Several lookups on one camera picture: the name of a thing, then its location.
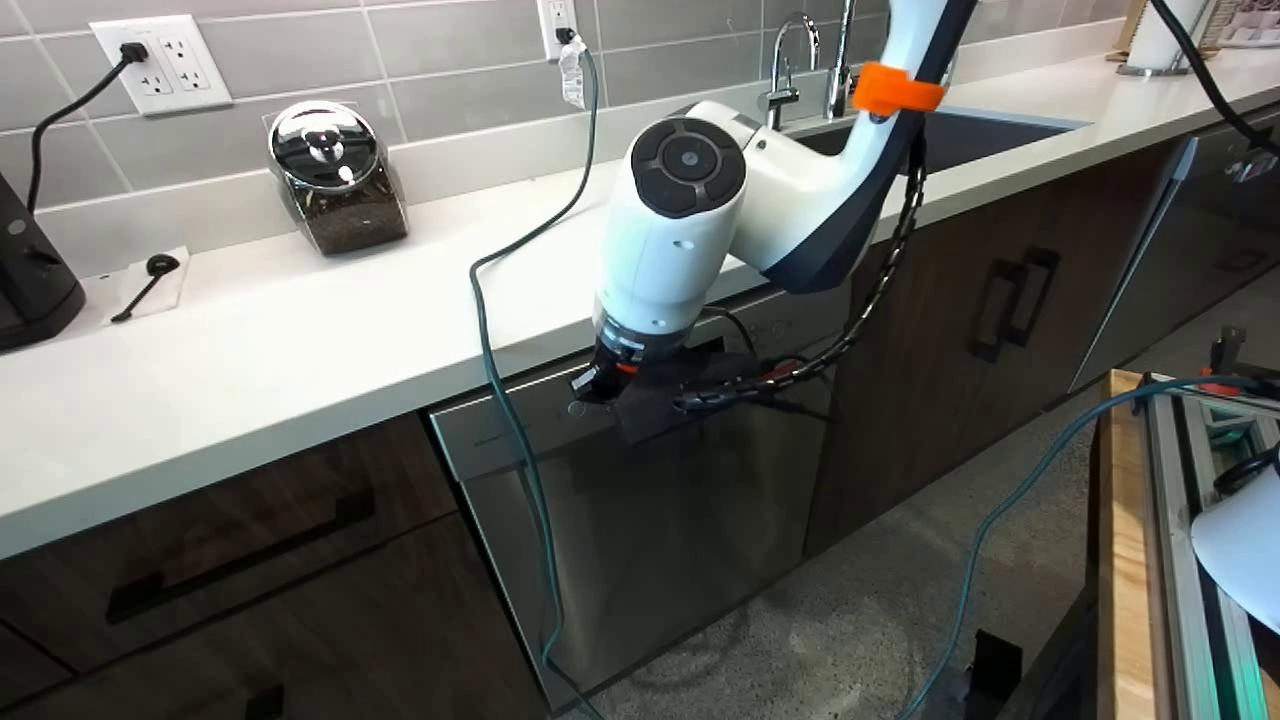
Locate steel sink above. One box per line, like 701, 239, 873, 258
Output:
797, 108, 1072, 182

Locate black spoon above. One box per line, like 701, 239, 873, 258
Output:
107, 251, 184, 328

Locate grey metal appliance front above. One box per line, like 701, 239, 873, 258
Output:
1072, 103, 1280, 394

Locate aluminium frame rail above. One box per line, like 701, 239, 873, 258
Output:
1152, 394, 1273, 720

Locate white rounded object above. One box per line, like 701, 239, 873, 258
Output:
1187, 466, 1280, 642

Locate black floor bracket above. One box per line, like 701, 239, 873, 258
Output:
964, 630, 1027, 711

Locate black power cord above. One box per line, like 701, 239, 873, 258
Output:
23, 41, 153, 217

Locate black coffee machine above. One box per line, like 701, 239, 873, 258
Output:
0, 171, 91, 362

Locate orange strap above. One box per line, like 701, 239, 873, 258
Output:
849, 62, 947, 125

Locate teal cable at cart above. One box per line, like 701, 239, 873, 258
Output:
901, 374, 1280, 720

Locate narrow white wall outlet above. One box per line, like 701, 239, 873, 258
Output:
533, 0, 590, 66

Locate wooden cart edge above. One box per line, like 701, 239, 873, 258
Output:
1094, 368, 1180, 720

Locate white napkin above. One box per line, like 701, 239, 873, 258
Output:
84, 245, 197, 331

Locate colourful printed package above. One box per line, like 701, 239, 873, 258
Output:
1206, 0, 1280, 54

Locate dark wood drawer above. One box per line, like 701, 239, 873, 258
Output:
0, 411, 464, 682
0, 513, 551, 720

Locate glass jar silver lid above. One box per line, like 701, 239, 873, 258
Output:
260, 96, 411, 262

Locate stainless steel dishwasher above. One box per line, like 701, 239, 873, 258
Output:
429, 283, 857, 711

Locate white plug adapter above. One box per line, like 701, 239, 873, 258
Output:
558, 27, 595, 112

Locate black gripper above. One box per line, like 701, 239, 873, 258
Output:
565, 328, 733, 411

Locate small chrome tap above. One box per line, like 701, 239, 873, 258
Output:
760, 10, 821, 132

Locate teal cable at outlet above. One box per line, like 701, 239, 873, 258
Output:
464, 44, 603, 720

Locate wide white wall outlet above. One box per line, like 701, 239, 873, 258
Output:
88, 12, 238, 121

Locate white paper towel roll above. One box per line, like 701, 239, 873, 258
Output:
1122, 0, 1214, 82

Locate chrome faucet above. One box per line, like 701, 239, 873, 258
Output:
821, 0, 860, 121

